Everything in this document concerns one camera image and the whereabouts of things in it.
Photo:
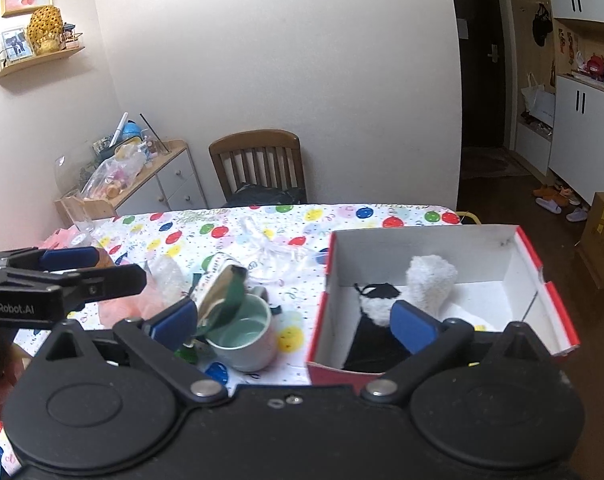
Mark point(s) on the pale green ceramic mug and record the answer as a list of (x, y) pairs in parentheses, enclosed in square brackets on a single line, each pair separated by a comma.
[(249, 342)]

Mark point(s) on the brown wooden chair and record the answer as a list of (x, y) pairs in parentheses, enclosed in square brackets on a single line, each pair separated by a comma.
[(260, 167)]

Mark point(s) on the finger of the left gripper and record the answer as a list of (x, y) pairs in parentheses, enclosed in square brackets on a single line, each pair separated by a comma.
[(73, 290), (52, 259)]

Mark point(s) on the white fluffy sock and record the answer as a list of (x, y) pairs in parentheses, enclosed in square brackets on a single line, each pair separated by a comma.
[(429, 281)]

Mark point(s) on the red white cardboard box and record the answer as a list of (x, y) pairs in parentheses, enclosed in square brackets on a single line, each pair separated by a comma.
[(500, 280)]

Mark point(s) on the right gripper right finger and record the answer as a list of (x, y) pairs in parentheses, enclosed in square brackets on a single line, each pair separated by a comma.
[(485, 399)]

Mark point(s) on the pink mesh bath pouf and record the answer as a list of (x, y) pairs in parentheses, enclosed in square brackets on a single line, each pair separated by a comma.
[(139, 306)]

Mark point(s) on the yellow ornament figure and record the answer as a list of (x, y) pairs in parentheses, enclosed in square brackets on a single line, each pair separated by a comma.
[(45, 30)]

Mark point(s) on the green strap printed pouch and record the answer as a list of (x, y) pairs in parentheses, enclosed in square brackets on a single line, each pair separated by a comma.
[(219, 295)]

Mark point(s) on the clear bubble wrap sheet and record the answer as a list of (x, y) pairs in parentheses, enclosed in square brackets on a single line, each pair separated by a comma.
[(166, 281)]

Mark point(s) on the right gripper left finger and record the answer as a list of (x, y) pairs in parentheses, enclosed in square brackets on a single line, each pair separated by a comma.
[(97, 402)]

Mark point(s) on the clear plastic bag pile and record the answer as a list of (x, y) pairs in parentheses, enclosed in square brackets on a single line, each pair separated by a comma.
[(85, 173)]

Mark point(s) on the black hanging bag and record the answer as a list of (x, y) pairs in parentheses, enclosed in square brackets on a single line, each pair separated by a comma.
[(542, 25)]

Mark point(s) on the white drawer sideboard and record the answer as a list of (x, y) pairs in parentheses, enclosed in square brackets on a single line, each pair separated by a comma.
[(169, 183)]

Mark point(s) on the white wall cabinet unit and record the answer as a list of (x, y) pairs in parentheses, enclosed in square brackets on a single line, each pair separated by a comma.
[(571, 66)]

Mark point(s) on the black fabric item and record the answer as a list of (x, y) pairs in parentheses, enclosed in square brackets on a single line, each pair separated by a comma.
[(375, 349)]

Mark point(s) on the polka dot tablecloth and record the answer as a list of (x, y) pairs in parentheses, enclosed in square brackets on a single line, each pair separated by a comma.
[(286, 246)]

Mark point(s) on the wooden wall shelf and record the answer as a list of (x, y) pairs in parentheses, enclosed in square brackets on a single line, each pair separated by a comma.
[(9, 66)]

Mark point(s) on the person's left hand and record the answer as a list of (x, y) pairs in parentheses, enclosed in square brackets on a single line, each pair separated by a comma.
[(18, 360)]

